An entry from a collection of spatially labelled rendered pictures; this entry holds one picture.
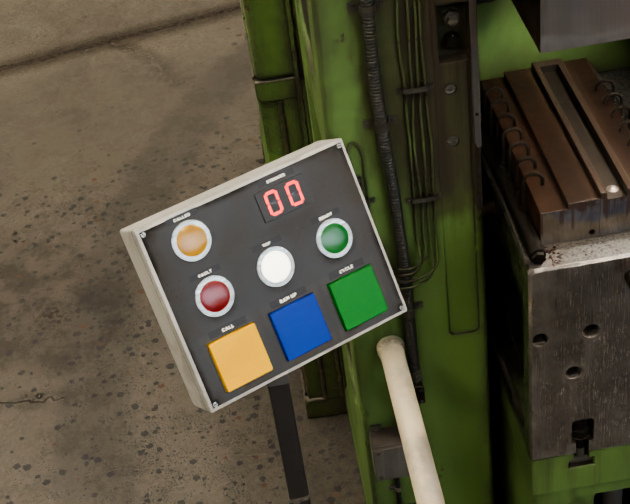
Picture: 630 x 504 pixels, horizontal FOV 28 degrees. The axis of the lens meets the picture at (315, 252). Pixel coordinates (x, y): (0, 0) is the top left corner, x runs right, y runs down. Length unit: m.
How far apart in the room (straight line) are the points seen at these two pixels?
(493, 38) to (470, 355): 0.59
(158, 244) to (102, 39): 3.13
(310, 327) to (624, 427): 0.73
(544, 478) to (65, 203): 2.06
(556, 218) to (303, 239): 0.45
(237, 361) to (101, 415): 1.47
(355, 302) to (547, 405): 0.52
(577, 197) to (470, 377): 0.53
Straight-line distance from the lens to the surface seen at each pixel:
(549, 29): 1.84
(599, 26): 1.87
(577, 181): 2.07
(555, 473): 2.37
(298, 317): 1.80
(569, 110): 2.25
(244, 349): 1.77
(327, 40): 1.94
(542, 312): 2.07
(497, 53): 2.41
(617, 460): 2.39
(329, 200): 1.82
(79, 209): 3.92
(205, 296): 1.75
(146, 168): 4.03
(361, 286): 1.84
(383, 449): 2.44
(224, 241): 1.76
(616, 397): 2.26
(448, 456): 2.57
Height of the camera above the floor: 2.21
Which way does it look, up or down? 38 degrees down
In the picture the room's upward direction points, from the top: 8 degrees counter-clockwise
